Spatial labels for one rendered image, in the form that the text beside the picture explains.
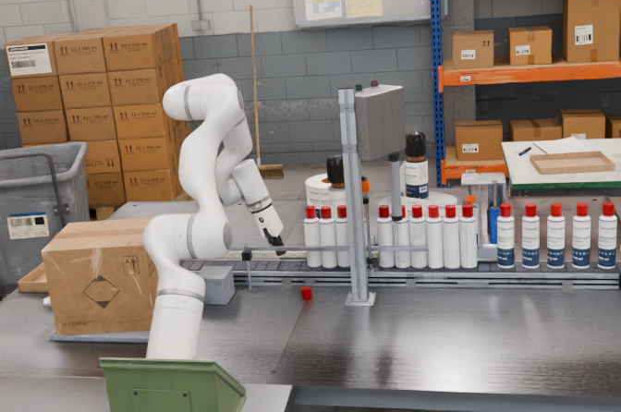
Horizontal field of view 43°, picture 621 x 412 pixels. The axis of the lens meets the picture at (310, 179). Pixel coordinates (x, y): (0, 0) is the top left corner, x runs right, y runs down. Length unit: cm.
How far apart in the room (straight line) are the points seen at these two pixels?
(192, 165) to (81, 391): 66
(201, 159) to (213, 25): 505
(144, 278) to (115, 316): 15
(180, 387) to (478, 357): 79
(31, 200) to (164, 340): 278
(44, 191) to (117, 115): 146
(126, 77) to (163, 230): 384
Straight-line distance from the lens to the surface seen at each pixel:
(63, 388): 224
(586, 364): 215
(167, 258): 203
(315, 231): 255
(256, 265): 267
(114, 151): 598
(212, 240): 200
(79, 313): 243
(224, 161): 247
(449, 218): 249
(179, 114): 220
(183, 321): 195
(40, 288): 287
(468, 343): 222
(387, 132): 232
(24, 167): 536
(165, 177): 593
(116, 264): 233
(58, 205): 459
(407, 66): 687
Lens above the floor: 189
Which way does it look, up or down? 17 degrees down
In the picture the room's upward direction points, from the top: 5 degrees counter-clockwise
